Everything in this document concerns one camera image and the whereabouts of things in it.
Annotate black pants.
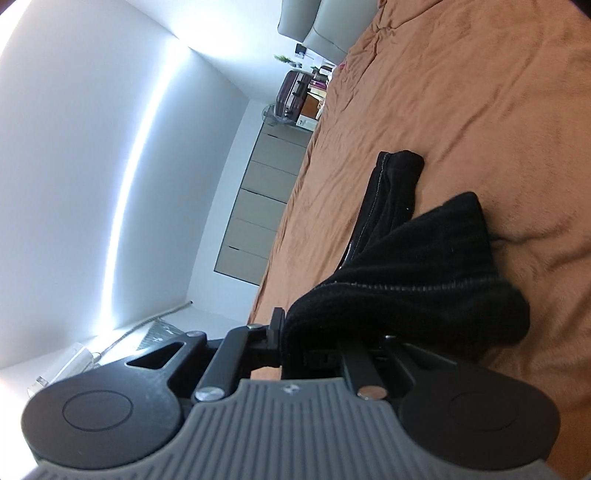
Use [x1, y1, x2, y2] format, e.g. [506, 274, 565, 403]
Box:
[280, 150, 530, 379]

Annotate grey drawer cabinet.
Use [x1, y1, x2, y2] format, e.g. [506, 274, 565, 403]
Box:
[214, 119, 311, 285]

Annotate orange-brown bed cover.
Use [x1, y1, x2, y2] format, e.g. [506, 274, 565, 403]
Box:
[250, 1, 590, 479]

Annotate small green plant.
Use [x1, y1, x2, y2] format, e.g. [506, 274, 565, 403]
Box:
[274, 55, 293, 65]

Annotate grey padded headboard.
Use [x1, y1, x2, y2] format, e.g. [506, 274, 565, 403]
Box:
[277, 0, 378, 64]

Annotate white wall air conditioner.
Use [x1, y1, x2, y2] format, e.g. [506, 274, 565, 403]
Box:
[27, 342, 97, 398]

